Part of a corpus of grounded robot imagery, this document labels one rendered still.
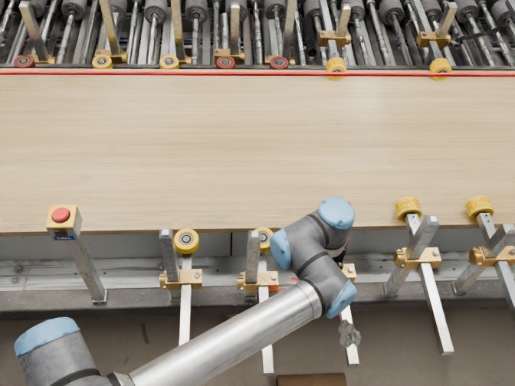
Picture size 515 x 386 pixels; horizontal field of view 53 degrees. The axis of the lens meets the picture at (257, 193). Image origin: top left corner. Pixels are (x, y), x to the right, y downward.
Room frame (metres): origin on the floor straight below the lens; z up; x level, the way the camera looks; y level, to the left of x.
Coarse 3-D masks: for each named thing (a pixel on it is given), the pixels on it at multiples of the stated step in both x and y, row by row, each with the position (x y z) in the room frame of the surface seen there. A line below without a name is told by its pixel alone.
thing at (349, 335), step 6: (342, 324) 0.61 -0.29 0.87; (348, 324) 0.61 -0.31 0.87; (342, 330) 0.59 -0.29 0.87; (348, 330) 0.59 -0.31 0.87; (354, 330) 0.59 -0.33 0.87; (342, 336) 0.57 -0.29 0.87; (348, 336) 0.57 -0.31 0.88; (354, 336) 0.57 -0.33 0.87; (360, 336) 0.57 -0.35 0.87; (342, 342) 0.55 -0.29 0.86; (348, 342) 0.55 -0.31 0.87; (354, 342) 0.55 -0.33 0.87
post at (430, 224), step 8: (432, 216) 0.82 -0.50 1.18; (424, 224) 0.81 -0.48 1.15; (432, 224) 0.80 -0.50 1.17; (416, 232) 0.82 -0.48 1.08; (424, 232) 0.79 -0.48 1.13; (432, 232) 0.80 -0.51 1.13; (416, 240) 0.80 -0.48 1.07; (424, 240) 0.80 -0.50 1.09; (408, 248) 0.82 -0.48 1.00; (416, 248) 0.79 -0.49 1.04; (424, 248) 0.80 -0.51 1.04; (408, 256) 0.80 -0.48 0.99; (416, 256) 0.80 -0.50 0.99; (392, 272) 0.83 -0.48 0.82; (400, 272) 0.79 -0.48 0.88; (408, 272) 0.80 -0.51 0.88; (392, 280) 0.80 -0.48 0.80; (400, 280) 0.80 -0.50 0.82; (392, 288) 0.79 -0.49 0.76
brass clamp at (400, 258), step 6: (396, 252) 0.82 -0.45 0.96; (402, 252) 0.82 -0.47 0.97; (426, 252) 0.83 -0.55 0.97; (396, 258) 0.80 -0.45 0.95; (402, 258) 0.80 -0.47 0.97; (420, 258) 0.80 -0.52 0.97; (426, 258) 0.80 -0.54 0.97; (432, 258) 0.81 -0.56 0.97; (438, 258) 0.81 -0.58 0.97; (396, 264) 0.79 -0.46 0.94; (402, 264) 0.78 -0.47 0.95; (408, 264) 0.79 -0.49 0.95; (414, 264) 0.79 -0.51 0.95; (432, 264) 0.80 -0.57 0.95; (438, 264) 0.80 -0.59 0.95
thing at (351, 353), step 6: (348, 306) 0.67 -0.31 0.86; (342, 312) 0.65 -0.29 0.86; (348, 312) 0.65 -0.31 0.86; (342, 318) 0.63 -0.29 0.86; (348, 318) 0.63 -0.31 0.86; (348, 348) 0.53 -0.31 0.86; (354, 348) 0.54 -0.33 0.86; (348, 354) 0.52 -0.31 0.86; (354, 354) 0.52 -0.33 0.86; (348, 360) 0.50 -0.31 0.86; (354, 360) 0.50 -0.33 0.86; (348, 366) 0.49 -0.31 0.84; (354, 366) 0.49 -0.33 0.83
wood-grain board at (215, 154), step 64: (0, 128) 1.25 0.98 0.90; (64, 128) 1.28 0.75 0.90; (128, 128) 1.30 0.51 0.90; (192, 128) 1.33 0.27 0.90; (256, 128) 1.36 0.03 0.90; (320, 128) 1.39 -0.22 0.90; (384, 128) 1.41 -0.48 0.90; (448, 128) 1.44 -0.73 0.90; (512, 128) 1.47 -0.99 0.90; (0, 192) 0.96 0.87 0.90; (64, 192) 0.98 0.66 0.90; (128, 192) 1.01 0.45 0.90; (192, 192) 1.03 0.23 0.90; (256, 192) 1.05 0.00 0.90; (320, 192) 1.08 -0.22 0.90; (384, 192) 1.10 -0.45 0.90; (448, 192) 1.12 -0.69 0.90; (512, 192) 1.15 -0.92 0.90
